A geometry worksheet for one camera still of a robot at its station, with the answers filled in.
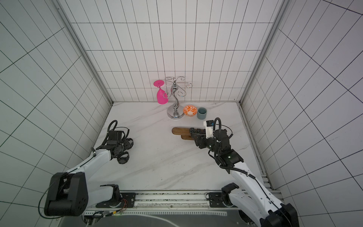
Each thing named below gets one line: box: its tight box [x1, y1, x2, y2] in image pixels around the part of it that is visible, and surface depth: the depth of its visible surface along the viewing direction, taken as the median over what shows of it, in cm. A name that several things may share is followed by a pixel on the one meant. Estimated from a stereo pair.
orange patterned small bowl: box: [182, 104, 198, 117], surface depth 112 cm
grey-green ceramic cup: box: [197, 106, 208, 120], surface depth 110 cm
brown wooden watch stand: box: [171, 127, 195, 140], surface depth 94 cm
